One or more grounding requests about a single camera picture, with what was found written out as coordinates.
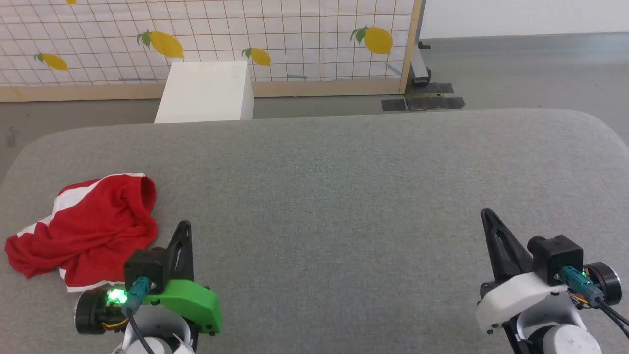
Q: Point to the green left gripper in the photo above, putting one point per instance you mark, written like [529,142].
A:
[191,302]

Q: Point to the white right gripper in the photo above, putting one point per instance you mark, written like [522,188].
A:
[516,297]

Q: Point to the red shorts with white trim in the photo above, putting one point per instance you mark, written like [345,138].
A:
[93,226]

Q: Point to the white box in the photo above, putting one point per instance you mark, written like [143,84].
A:
[206,93]

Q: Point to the grey fabric sofa cushion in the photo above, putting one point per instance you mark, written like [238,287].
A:
[344,196]

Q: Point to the black floor plate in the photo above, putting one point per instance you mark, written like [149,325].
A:
[432,98]

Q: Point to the metal partition support foot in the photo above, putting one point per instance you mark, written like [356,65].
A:
[420,66]

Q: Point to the lemon print partition screen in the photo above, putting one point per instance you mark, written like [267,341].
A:
[221,34]

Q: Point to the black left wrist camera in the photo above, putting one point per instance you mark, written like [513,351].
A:
[145,268]

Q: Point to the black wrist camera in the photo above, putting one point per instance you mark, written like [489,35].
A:
[145,268]
[557,255]

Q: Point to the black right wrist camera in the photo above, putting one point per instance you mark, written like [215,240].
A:
[557,255]

